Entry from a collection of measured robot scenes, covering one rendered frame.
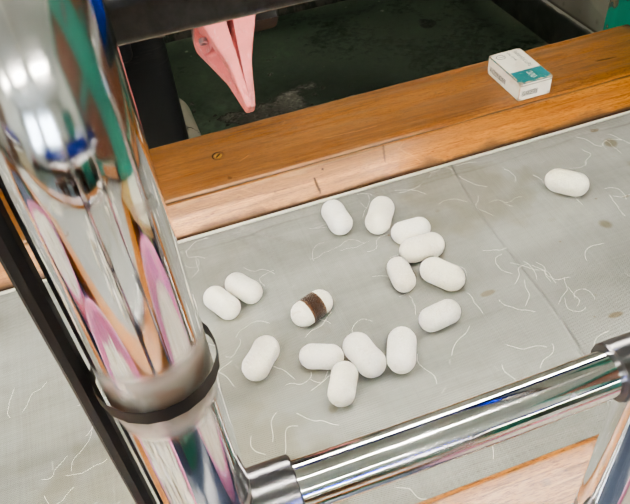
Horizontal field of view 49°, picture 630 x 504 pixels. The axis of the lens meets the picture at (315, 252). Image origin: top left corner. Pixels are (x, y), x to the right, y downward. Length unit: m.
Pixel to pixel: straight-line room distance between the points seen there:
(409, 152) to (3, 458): 0.42
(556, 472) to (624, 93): 0.44
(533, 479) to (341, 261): 0.24
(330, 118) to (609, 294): 0.30
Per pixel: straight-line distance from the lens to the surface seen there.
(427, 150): 0.67
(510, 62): 0.74
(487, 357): 0.51
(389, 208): 0.59
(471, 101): 0.71
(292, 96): 2.20
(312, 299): 0.52
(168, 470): 0.16
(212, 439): 0.16
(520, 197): 0.64
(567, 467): 0.45
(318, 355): 0.49
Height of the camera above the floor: 1.14
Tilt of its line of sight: 44 degrees down
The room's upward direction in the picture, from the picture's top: 7 degrees counter-clockwise
